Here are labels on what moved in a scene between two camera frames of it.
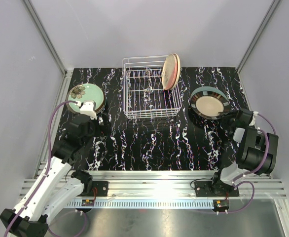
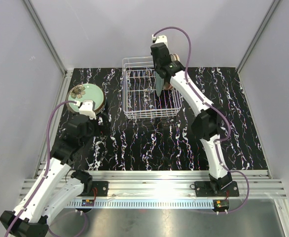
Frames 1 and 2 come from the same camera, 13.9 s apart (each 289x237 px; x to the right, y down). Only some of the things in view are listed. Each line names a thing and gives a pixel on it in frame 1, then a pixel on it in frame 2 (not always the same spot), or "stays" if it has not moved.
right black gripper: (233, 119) to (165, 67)
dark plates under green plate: (103, 105) stays
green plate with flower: (86, 92) stays
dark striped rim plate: (206, 102) to (160, 82)
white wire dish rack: (143, 95) stays
